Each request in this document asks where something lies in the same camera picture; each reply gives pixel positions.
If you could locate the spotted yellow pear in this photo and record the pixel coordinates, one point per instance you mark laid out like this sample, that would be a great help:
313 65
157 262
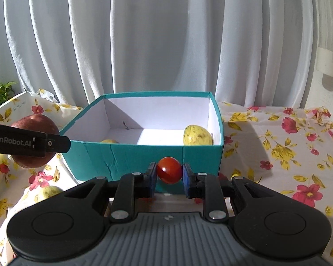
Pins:
197 136

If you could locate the yellow-green pear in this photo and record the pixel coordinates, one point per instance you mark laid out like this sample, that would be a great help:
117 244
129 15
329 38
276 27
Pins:
48 192

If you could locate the white curtain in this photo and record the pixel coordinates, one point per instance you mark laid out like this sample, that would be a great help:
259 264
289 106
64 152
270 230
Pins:
155 33

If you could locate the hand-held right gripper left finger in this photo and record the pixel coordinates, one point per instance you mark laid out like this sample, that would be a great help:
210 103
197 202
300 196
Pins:
152 178

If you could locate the teal cardboard box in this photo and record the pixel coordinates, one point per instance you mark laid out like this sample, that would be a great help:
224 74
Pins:
100 158

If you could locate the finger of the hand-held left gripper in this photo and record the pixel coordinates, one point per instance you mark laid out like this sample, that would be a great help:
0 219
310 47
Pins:
22 142

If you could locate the dark red apple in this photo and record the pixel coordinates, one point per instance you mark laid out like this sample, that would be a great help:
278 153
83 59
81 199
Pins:
30 124

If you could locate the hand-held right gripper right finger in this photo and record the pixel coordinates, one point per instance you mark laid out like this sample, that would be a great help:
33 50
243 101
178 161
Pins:
186 178

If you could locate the red cherry tomato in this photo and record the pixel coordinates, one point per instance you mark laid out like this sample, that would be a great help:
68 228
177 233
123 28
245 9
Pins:
169 170

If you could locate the clear plastic bottle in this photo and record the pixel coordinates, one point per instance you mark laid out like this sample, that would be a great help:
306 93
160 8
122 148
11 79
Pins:
330 41

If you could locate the floral tablecloth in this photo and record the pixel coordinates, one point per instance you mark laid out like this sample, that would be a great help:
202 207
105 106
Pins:
280 158

